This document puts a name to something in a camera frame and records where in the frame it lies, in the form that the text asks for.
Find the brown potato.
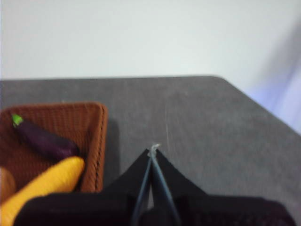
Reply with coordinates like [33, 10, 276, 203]
[0, 167, 16, 201]

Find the brown wicker basket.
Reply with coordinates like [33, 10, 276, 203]
[0, 101, 109, 194]

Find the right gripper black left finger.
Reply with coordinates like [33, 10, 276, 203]
[13, 149, 153, 226]

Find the yellow squash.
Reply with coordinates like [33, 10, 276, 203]
[0, 156, 85, 226]

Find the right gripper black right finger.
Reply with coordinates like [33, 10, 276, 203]
[145, 149, 296, 226]

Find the purple eggplant with green stem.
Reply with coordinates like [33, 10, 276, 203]
[11, 113, 79, 161]

